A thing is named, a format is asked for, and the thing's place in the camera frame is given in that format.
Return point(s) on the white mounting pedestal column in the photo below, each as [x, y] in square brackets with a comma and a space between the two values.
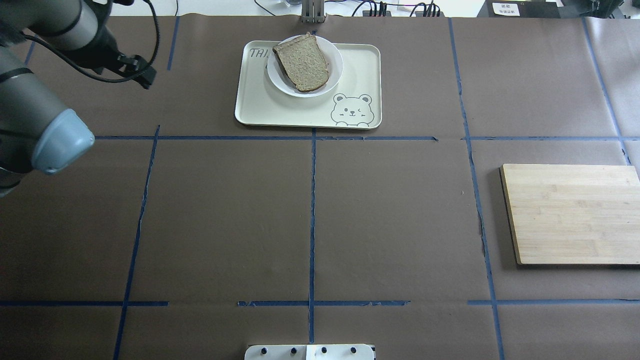
[348, 351]

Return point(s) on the aluminium frame post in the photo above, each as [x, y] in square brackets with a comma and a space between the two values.
[313, 11]

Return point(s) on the bread slice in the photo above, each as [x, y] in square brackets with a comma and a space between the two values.
[303, 62]

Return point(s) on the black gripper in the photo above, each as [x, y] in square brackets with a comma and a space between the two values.
[101, 53]

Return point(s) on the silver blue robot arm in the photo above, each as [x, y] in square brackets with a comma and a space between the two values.
[38, 130]

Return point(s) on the white round plate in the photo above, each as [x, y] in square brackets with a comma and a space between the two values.
[335, 66]

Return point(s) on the wooden cutting board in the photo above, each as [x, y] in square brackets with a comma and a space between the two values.
[573, 214]

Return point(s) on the black power adapter box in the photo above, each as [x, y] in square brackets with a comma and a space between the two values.
[529, 9]

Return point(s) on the cream bear serving tray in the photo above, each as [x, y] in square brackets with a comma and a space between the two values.
[354, 103]

